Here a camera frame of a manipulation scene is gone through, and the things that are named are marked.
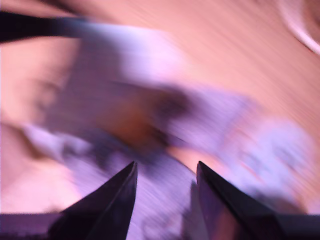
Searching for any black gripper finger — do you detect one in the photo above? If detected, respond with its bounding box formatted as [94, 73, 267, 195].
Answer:
[0, 11, 86, 44]
[195, 160, 286, 240]
[48, 161, 139, 240]

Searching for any fuzzy grey sock thread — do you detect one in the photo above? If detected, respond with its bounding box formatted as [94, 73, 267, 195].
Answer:
[24, 124, 198, 240]

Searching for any fuzzy grey knit sock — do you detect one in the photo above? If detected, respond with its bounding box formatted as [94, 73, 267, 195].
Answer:
[62, 74, 253, 161]

